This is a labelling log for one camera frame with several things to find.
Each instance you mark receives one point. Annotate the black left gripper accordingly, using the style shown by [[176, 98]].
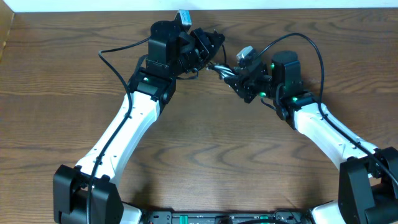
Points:
[[200, 41]]

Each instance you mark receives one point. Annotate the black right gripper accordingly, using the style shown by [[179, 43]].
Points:
[[244, 81]]

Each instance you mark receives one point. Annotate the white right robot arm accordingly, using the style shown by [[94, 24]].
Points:
[[367, 174]]

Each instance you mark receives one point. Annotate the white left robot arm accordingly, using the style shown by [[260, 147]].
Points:
[[88, 192]]

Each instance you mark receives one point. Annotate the brown cardboard side panel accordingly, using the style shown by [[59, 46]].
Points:
[[6, 20]]

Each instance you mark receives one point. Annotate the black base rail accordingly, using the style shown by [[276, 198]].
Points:
[[172, 217]]

